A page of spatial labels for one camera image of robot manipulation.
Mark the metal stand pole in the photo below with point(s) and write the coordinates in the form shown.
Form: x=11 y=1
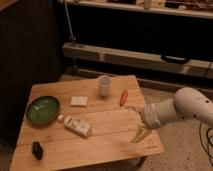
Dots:
x=72 y=37

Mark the green round bowl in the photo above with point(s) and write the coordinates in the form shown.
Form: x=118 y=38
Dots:
x=43 y=110

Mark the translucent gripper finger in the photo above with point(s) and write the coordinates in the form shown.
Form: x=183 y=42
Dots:
x=134 y=108
x=141 y=133

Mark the white lotion bottle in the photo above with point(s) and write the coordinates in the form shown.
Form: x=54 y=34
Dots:
x=75 y=125

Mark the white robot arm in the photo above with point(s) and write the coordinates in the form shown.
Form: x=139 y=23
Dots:
x=187 y=103

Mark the white upper shelf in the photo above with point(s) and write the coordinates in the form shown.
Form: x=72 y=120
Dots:
x=127 y=7

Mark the white lower shelf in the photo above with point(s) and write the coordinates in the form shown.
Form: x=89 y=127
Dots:
x=137 y=59

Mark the white square sponge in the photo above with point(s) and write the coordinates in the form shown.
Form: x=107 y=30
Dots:
x=79 y=101

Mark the white shelf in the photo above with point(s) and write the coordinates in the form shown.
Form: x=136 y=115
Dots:
x=137 y=59
x=127 y=7

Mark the white ribbed gripper body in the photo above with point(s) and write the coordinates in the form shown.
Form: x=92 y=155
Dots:
x=150 y=117

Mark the black eraser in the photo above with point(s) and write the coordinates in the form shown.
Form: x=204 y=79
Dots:
x=37 y=150

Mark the orange carrot toy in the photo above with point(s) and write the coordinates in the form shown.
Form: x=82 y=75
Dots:
x=123 y=98

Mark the black flat device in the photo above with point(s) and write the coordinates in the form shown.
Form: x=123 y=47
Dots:
x=174 y=59

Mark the wooden table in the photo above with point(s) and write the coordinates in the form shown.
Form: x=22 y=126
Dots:
x=112 y=128

